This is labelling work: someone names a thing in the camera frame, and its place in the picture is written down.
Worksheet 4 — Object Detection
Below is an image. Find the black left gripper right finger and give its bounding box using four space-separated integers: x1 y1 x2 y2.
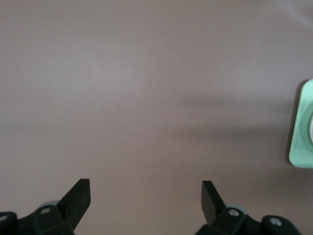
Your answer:
195 180 300 235

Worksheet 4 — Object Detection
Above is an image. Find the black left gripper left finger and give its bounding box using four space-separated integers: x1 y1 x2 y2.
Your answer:
0 178 91 235

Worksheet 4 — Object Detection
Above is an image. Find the round pale plate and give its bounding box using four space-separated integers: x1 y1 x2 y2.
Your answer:
308 111 313 145

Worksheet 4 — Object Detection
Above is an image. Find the light green rectangular tray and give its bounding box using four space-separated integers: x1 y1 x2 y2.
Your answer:
288 78 313 169

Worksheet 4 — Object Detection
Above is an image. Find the brown table cover mat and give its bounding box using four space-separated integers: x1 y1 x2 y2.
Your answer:
0 0 313 235

